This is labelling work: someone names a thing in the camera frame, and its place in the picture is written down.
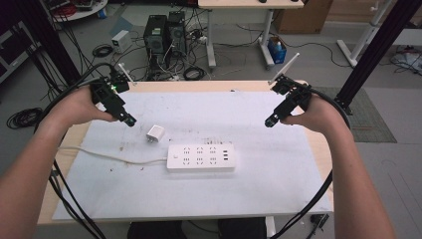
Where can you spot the person's right hand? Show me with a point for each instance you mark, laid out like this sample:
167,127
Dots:
320,114

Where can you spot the blue box with bottles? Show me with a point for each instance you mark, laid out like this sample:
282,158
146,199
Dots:
277,51

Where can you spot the person's right leg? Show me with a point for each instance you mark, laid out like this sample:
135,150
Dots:
242,229

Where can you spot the person's left leg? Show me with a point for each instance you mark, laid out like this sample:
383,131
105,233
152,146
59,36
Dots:
156,231

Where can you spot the black metal frame post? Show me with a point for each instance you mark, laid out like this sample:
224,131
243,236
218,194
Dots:
378,46
53,43

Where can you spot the small white box device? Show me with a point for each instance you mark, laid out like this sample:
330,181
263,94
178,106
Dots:
121,41

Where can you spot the black plug on floor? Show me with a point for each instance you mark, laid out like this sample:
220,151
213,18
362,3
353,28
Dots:
319,220

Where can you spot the white table board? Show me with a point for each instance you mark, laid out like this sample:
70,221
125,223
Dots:
258,189

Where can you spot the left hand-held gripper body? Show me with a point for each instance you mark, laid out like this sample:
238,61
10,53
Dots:
111,98

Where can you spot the round white table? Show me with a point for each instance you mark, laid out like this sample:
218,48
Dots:
83,11

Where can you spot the white charger adapter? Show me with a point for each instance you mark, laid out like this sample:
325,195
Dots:
155,133

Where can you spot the black computer tower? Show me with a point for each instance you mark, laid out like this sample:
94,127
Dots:
176,33
155,38

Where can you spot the wooden desk with white legs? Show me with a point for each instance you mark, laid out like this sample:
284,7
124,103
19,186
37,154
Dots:
249,3

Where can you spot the grey floor mat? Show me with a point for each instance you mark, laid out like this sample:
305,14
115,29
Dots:
371,122

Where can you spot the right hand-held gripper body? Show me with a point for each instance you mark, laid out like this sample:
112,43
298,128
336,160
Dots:
293,96

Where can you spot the person's left hand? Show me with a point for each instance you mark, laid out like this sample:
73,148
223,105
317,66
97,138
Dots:
78,108

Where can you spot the person's leg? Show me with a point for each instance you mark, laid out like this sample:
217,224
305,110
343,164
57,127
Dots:
242,229
156,231

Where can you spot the white metal stand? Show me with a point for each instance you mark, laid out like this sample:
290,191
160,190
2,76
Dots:
363,36

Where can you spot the brown cardboard box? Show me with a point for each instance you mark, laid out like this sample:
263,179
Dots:
303,16

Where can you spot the white power strip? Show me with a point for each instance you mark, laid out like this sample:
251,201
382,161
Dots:
200,158

